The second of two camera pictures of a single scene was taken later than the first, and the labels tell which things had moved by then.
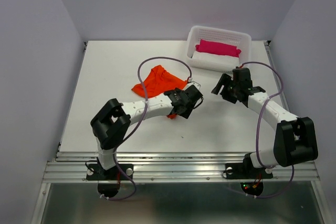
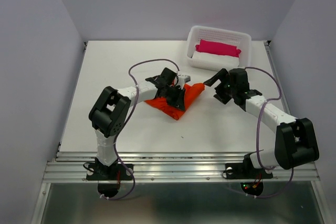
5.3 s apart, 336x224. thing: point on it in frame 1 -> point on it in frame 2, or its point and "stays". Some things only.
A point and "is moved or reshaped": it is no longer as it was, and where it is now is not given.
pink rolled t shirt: [217, 48] stays
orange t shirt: [159, 82] is moved or reshaped
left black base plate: [95, 172] stays
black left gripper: [186, 115] -> [178, 102]
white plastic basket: [242, 41] stays
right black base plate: [245, 170] stays
